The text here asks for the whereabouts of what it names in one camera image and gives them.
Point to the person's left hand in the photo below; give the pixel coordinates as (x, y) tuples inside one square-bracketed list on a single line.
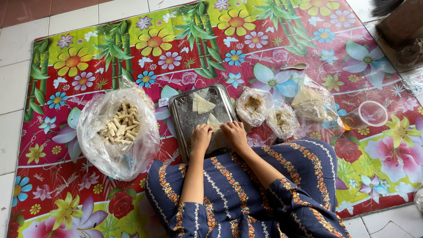
[(200, 137)]

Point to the person's right hand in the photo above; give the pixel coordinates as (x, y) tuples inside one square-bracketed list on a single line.
[(235, 133)]

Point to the person's right fingers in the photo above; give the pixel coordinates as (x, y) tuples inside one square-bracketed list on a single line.
[(229, 125)]

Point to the person's left fingers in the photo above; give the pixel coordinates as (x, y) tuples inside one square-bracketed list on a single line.
[(202, 127)]

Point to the rectangular metal tray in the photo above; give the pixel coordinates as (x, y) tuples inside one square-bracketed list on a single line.
[(193, 120)]

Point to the triangular pastry wrapper sheets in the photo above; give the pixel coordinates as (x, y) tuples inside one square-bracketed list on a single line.
[(201, 105)]

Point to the small spoon in filling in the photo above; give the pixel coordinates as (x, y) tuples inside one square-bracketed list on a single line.
[(251, 109)]

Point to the plastic bag of brown filling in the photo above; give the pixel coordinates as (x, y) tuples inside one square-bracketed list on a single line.
[(252, 107)]

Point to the colourful floral plastic mat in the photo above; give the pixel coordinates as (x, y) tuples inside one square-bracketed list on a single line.
[(211, 99)]

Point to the small bag of rolled pastries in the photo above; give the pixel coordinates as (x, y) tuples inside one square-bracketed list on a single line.
[(282, 120)]

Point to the navy floral dress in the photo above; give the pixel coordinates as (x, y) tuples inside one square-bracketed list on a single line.
[(251, 198)]

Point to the pile of rolled pastry sticks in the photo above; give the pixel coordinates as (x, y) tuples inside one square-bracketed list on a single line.
[(121, 125)]

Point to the plastic bag of pastry wrappers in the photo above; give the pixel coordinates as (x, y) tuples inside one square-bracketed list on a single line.
[(312, 102)]

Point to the white plastic spoon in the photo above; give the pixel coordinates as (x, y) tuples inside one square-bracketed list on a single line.
[(295, 66)]

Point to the large plastic bag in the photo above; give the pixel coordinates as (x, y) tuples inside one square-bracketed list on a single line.
[(115, 145)]

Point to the clear plastic cup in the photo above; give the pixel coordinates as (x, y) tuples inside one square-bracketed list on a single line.
[(365, 115)]

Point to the clear plastic packet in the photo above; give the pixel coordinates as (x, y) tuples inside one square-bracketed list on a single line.
[(414, 82)]

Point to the brown cardboard box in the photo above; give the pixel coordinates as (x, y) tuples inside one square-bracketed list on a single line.
[(398, 31)]

